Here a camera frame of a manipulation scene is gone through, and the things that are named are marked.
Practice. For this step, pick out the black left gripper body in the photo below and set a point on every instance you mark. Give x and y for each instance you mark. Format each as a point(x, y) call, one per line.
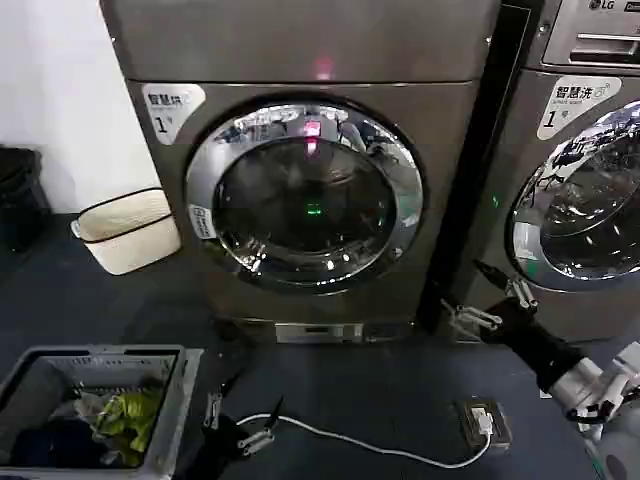
point(220, 450)

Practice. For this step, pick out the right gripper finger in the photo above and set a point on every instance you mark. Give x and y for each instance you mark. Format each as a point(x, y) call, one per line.
point(515, 290)
point(472, 317)

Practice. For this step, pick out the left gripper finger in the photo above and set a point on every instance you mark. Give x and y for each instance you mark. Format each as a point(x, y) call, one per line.
point(217, 405)
point(260, 437)

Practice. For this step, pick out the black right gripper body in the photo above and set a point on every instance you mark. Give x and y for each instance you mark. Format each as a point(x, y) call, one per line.
point(535, 345)

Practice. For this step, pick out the grey plastic laundry basket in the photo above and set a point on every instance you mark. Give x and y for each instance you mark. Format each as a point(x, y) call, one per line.
point(186, 400)

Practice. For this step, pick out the yellow-green garment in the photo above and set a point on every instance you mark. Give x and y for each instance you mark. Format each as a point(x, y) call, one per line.
point(127, 420)

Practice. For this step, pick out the white plug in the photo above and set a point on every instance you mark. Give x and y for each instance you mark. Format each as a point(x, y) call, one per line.
point(481, 420)

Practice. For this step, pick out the metal floor socket box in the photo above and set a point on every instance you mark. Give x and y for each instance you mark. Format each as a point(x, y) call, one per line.
point(497, 430)

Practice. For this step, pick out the round chrome glass dryer door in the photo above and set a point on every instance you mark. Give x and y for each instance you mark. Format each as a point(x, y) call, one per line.
point(585, 215)

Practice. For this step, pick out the grey dryer with chrome door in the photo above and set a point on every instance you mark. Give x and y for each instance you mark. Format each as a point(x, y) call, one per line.
point(530, 165)

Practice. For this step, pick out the grey garment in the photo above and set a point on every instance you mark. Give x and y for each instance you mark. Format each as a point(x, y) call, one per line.
point(90, 402)

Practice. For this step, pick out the dark blue garment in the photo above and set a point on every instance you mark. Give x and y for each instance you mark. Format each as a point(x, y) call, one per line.
point(55, 445)

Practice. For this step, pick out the cream bag with black trim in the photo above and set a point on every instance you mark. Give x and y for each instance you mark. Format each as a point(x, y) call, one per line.
point(130, 230)

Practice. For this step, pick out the black waste bin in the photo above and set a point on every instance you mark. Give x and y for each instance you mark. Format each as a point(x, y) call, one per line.
point(20, 200)

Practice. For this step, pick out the grey dryer with round door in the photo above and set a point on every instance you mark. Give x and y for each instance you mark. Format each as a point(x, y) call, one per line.
point(300, 55)

